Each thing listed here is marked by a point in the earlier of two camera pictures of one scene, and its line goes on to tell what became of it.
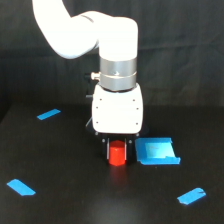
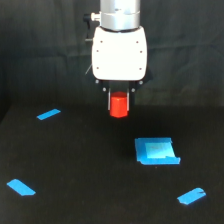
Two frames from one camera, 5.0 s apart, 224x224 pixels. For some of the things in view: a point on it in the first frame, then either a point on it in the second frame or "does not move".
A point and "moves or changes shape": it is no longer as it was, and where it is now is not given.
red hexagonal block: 117,152 moves or changes shape
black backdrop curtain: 180,52 does not move
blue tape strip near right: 192,196 does not move
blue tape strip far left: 48,113 does not move
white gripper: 118,112 to 119,56
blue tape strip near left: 20,187 does not move
